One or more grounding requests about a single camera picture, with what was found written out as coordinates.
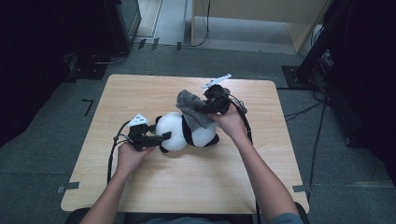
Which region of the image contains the person's grey shirt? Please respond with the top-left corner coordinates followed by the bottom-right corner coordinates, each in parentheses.
top-left (146, 212), bottom-right (304, 224)

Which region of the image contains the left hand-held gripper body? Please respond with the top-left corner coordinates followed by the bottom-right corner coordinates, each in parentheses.
top-left (126, 113), bottom-right (163, 152)

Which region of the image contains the right hand-held gripper cable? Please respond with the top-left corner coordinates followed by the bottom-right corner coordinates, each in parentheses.
top-left (228, 92), bottom-right (261, 224)

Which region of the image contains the light wooden desk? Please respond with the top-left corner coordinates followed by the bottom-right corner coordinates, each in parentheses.
top-left (190, 0), bottom-right (331, 54)

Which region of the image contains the person's left hand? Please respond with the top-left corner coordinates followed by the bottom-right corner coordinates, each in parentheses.
top-left (116, 143), bottom-right (157, 177)

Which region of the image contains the black flat base plate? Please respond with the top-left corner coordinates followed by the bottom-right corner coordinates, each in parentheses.
top-left (66, 62), bottom-right (108, 81)

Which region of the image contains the grey fluffy cloth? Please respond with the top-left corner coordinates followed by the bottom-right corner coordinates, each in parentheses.
top-left (176, 89), bottom-right (216, 133)

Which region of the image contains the panda plush toy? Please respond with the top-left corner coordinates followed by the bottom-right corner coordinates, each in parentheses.
top-left (154, 111), bottom-right (220, 154)

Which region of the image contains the bundle of cables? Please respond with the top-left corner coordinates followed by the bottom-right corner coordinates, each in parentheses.
top-left (311, 50), bottom-right (334, 101)

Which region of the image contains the black looped floor cable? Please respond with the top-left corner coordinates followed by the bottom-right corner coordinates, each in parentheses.
top-left (92, 50), bottom-right (129, 65)

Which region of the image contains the long black floor cable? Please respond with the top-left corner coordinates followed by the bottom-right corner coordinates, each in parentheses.
top-left (307, 101), bottom-right (328, 192)

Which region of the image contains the black chair armrest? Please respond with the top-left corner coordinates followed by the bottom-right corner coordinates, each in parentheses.
top-left (293, 202), bottom-right (309, 224)
top-left (64, 207), bottom-right (92, 224)

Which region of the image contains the dark curtain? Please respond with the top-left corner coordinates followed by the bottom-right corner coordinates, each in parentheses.
top-left (323, 0), bottom-right (396, 185)
top-left (0, 0), bottom-right (116, 147)

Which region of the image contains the black hanging cable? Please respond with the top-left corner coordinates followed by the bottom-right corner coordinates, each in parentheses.
top-left (183, 0), bottom-right (211, 49)

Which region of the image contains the short black floor cable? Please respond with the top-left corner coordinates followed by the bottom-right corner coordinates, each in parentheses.
top-left (283, 102), bottom-right (325, 122)

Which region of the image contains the black metal stand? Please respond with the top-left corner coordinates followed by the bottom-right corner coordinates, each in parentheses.
top-left (281, 0), bottom-right (353, 91)

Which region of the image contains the person's right hand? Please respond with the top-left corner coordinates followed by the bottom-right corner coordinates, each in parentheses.
top-left (208, 104), bottom-right (249, 145)

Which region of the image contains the left hand-held gripper cable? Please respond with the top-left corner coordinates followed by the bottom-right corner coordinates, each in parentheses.
top-left (106, 120), bottom-right (131, 185)

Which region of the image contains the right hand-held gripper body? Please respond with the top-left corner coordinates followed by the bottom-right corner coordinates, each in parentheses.
top-left (201, 73), bottom-right (233, 115)

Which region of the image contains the black equipment cabinet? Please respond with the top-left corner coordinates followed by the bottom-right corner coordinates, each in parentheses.
top-left (106, 0), bottom-right (143, 55)

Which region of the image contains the hand-held gripper cable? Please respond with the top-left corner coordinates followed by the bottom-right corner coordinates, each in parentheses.
top-left (106, 120), bottom-right (131, 185)
top-left (228, 92), bottom-right (261, 224)

